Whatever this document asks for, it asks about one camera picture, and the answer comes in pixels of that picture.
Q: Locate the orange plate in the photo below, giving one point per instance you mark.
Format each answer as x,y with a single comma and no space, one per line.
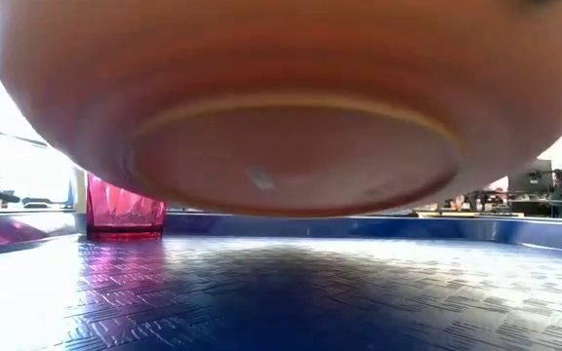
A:
281,73

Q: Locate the red translucent cup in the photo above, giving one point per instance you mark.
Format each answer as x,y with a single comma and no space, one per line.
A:
125,209

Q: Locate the blue plastic tray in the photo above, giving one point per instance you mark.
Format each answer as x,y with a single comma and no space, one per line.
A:
281,292

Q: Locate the cluttered background workbench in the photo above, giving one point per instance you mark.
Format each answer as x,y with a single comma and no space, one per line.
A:
530,185

